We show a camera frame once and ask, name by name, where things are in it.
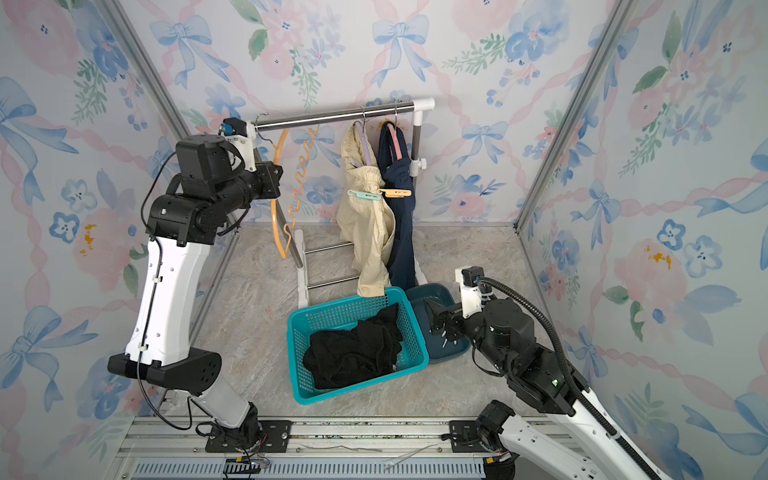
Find orange clothes hanger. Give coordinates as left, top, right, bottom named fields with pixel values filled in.
left=254, top=113, right=325, bottom=260

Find mint green clothespin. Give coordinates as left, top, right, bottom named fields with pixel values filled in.
left=347, top=190, right=382, bottom=201

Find beige shorts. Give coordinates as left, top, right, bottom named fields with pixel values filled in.
left=336, top=123, right=395, bottom=297

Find black shorts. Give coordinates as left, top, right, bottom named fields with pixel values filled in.
left=302, top=304, right=403, bottom=390

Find lilac clothes hanger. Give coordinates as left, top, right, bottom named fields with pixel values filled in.
left=354, top=109, right=373, bottom=166

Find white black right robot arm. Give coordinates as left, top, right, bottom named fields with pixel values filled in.
left=425, top=298, right=666, bottom=479

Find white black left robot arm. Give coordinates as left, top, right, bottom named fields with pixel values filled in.
left=107, top=134, right=282, bottom=452

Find navy blue shorts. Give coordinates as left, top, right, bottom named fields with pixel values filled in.
left=377, top=121, right=417, bottom=290

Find pink clothes hanger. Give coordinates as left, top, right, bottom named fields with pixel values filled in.
left=386, top=107, right=403, bottom=161

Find dark teal plastic bin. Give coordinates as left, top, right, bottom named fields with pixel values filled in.
left=406, top=283, right=470, bottom=365

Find teal perforated plastic basket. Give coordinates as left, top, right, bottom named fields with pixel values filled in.
left=286, top=287, right=429, bottom=405

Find white metal clothes rack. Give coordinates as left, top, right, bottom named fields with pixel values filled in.
left=270, top=98, right=435, bottom=308

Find orange clothespin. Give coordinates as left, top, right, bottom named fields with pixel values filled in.
left=379, top=189, right=412, bottom=198

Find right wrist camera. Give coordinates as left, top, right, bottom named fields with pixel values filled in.
left=455, top=266, right=496, bottom=319

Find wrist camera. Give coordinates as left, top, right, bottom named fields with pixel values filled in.
left=455, top=266, right=496, bottom=319
left=220, top=117, right=260, bottom=172

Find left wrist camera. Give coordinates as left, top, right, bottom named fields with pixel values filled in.
left=220, top=117, right=260, bottom=172

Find black corrugated cable conduit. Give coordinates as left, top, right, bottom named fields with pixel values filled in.
left=476, top=275, right=664, bottom=480

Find silver aluminium corner post left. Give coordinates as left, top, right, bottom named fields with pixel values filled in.
left=95, top=0, right=241, bottom=229

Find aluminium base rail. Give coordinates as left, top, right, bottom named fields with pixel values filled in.
left=113, top=413, right=619, bottom=480

